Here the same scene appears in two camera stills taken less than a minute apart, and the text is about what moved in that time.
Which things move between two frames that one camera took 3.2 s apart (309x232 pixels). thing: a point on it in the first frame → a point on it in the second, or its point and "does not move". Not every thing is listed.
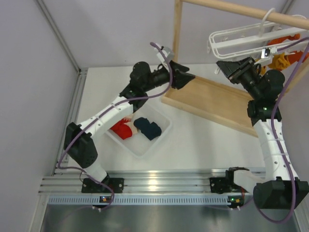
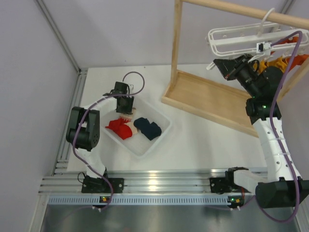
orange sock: (295, 57) → (298, 60)
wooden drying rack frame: (210, 101) does not move
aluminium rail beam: (141, 181) does not move
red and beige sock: (125, 127) does not move
